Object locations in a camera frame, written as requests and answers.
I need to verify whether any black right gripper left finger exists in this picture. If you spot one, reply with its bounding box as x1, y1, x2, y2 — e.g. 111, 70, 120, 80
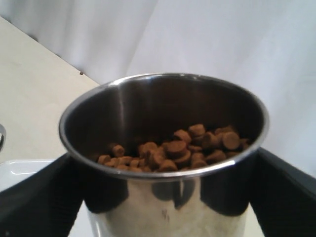
0, 155, 128, 237

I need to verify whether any steel mug with kibble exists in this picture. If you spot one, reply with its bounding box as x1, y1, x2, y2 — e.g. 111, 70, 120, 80
0, 124, 6, 152

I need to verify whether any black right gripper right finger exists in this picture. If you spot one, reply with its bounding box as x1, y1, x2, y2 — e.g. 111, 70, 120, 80
200, 148, 316, 237

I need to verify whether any white curtain backdrop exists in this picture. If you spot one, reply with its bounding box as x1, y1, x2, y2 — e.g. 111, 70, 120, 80
0, 0, 316, 154

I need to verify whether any white plastic tray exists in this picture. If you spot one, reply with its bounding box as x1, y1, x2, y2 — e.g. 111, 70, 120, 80
0, 159, 55, 192

